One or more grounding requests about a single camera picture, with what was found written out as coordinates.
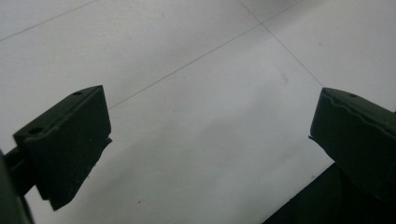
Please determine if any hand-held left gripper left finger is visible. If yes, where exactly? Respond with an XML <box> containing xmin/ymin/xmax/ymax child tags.
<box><xmin>12</xmin><ymin>85</ymin><xmax>113</xmax><ymax>211</ymax></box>

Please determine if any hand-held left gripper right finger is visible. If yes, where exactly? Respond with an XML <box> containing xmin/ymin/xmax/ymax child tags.
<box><xmin>308</xmin><ymin>87</ymin><xmax>396</xmax><ymax>203</ymax></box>

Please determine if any white table cover sheet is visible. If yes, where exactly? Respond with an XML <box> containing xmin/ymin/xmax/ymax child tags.
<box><xmin>0</xmin><ymin>0</ymin><xmax>396</xmax><ymax>224</ymax></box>

